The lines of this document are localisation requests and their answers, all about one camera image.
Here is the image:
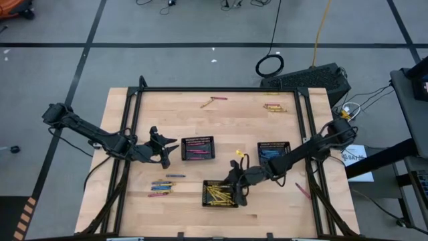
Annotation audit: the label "white cable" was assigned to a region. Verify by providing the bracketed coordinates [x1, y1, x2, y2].
[341, 101, 361, 118]

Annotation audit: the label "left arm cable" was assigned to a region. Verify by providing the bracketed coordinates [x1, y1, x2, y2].
[82, 129, 138, 192]

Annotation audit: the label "black desk beam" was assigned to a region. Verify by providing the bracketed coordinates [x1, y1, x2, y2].
[345, 138, 419, 179]

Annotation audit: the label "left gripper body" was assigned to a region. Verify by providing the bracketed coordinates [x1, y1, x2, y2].
[135, 125, 172, 170]

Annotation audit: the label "orange object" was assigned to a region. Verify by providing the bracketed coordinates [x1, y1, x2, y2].
[0, 0, 35, 20]

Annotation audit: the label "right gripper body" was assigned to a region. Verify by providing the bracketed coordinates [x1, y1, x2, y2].
[224, 159, 255, 208]

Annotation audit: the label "black cable with coil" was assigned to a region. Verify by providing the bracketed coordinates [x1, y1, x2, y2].
[255, 0, 286, 79]

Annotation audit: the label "yellow hanging cable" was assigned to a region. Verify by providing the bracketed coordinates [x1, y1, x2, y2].
[312, 0, 332, 67]

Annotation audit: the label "grey desk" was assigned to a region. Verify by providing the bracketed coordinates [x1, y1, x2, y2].
[389, 66, 428, 158]

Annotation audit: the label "black floor cable with plug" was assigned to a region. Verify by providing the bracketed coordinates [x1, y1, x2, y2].
[349, 187, 428, 235]

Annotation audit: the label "black table frame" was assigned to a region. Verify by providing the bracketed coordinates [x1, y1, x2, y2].
[80, 75, 360, 240]

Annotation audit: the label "black floor cables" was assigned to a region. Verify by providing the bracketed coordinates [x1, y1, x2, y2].
[135, 0, 177, 16]
[219, 0, 272, 11]

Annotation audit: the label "black computer case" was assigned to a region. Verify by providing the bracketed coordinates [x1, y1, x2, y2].
[259, 62, 352, 108]

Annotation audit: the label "black slotted plastic basket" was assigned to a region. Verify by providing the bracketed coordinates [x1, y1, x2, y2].
[181, 135, 216, 162]
[201, 179, 239, 208]
[256, 141, 292, 167]

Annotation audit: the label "black monitor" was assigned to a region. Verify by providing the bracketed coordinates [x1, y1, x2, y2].
[405, 56, 428, 102]

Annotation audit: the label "laptop keyboard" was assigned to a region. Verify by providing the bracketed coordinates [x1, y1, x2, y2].
[413, 169, 428, 202]

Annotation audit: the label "white printed paper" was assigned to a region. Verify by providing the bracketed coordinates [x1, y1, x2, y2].
[340, 143, 375, 183]

